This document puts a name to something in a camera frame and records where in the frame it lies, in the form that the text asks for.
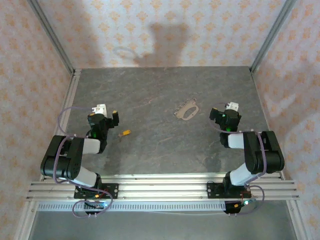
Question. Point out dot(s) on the yellow-headed key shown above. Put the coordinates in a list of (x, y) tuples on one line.
[(126, 132)]

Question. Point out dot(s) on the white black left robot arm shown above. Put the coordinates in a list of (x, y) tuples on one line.
[(72, 160)]

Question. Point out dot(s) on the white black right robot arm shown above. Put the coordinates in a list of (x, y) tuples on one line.
[(262, 155)]

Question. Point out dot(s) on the small controller board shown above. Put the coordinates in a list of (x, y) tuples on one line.
[(232, 207), (96, 205)]

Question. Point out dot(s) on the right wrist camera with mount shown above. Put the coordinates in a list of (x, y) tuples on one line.
[(233, 106)]

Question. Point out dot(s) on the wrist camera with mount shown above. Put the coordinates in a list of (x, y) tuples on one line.
[(99, 108), (233, 106)]

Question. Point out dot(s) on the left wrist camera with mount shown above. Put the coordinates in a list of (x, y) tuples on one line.
[(99, 108)]

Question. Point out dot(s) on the aluminium side rail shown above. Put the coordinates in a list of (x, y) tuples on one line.
[(260, 100), (68, 100)]

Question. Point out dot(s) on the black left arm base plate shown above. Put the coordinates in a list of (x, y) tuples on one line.
[(112, 191)]

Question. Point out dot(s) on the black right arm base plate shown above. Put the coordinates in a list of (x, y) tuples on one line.
[(213, 191)]

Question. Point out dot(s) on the aluminium corner post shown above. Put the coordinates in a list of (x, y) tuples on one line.
[(272, 35), (51, 35)]

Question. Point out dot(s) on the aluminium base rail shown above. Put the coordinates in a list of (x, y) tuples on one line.
[(162, 190)]

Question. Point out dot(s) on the aluminium frame leg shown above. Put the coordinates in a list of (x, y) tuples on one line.
[(25, 222), (301, 236)]

